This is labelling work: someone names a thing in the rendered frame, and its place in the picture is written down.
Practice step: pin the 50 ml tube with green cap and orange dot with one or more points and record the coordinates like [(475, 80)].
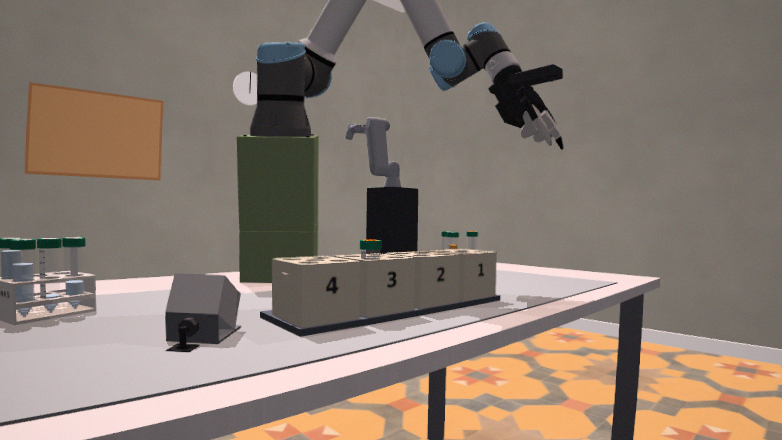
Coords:
[(370, 249)]

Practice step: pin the beige bucket adapter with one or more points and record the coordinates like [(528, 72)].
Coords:
[(477, 273), (386, 284), (315, 290), (436, 278)]

